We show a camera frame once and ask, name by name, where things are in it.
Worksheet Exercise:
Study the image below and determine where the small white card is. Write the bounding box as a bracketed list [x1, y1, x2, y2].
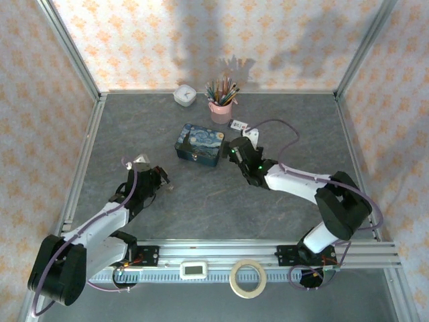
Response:
[228, 119, 251, 132]

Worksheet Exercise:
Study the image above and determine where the starry night tin box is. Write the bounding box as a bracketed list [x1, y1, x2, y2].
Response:
[174, 123, 227, 168]

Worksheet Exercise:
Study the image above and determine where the pink metal cup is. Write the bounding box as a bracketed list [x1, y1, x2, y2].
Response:
[208, 97, 235, 125]

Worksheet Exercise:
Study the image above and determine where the white square clock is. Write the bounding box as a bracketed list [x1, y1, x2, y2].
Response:
[173, 85, 198, 108]

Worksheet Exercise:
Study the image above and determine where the white digital timer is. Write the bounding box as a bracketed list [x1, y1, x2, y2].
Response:
[180, 260, 208, 280]

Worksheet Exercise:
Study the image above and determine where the beige masking tape roll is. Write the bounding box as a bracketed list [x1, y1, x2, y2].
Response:
[229, 259, 268, 299]

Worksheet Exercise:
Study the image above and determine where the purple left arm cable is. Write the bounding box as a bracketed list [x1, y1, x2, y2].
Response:
[32, 156, 139, 318]

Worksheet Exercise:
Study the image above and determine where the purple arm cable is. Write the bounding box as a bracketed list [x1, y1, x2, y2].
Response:
[32, 156, 139, 318]
[249, 119, 385, 291]

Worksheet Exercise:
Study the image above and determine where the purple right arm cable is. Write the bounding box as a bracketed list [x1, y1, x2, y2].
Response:
[249, 119, 385, 291]

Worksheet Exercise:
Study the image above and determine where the aluminium side rail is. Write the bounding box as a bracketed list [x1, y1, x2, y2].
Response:
[334, 93, 386, 242]
[60, 93, 108, 232]

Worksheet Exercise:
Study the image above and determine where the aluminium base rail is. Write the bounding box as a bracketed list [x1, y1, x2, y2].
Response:
[60, 239, 402, 269]

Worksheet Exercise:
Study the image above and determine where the slotted grey cable duct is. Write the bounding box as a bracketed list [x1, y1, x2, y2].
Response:
[90, 270, 336, 283]

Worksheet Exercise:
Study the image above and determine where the aluminium frame post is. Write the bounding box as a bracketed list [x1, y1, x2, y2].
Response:
[36, 0, 102, 100]
[334, 0, 400, 100]

